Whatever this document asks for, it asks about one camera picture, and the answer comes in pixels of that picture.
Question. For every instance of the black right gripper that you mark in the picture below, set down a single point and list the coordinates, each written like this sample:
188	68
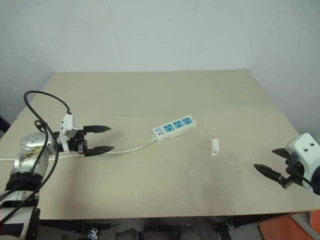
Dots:
295	172

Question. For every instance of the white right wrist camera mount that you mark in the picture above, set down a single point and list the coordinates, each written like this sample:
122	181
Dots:
303	146

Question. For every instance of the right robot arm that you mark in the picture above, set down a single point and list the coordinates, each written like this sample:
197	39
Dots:
317	180

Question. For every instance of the silver metal clamp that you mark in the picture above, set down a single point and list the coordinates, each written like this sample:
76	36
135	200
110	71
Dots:
92	233

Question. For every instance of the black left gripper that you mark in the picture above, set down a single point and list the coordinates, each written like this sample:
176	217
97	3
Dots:
79	145

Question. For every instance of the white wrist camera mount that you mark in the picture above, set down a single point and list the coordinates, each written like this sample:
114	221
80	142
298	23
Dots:
67	125
303	146

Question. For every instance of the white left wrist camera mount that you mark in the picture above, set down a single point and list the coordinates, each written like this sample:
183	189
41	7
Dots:
67	125

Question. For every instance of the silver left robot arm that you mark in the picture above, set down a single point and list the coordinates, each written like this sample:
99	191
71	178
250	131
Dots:
29	143

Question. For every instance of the black table frame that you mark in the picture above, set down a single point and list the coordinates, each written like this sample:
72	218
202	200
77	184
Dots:
175	222

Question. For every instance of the white plug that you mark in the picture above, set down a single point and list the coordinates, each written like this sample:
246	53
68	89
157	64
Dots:
215	147

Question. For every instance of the white blue power strip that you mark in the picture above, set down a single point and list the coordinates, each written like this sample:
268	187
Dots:
172	128

